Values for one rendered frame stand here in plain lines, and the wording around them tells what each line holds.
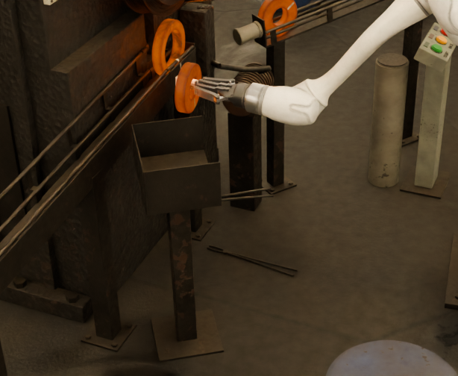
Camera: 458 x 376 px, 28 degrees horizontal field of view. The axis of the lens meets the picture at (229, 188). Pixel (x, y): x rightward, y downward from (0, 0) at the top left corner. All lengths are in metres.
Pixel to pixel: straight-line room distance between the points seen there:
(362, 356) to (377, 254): 1.08
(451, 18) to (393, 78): 1.04
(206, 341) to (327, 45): 2.27
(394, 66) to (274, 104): 0.83
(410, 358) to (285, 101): 0.84
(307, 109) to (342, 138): 1.32
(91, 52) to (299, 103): 0.61
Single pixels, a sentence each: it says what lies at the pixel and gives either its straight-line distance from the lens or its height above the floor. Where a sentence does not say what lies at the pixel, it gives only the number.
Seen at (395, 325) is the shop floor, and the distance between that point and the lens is 3.05.
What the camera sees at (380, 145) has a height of 0.19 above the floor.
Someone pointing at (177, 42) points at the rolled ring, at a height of 0.75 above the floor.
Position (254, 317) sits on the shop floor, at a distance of 3.05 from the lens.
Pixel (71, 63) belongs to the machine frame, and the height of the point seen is 0.87.
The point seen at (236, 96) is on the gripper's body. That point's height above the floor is 0.73.
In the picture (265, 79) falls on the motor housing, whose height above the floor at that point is 0.50.
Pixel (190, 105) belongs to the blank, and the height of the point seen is 0.66.
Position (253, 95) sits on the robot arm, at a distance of 2.73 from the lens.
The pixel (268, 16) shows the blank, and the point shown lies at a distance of 3.31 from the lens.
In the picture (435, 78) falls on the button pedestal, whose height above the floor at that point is 0.48.
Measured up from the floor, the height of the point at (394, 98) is 0.39.
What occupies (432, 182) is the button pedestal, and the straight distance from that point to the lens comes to 3.68.
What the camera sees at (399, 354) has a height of 0.43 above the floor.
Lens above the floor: 2.00
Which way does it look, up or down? 33 degrees down
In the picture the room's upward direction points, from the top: 2 degrees counter-clockwise
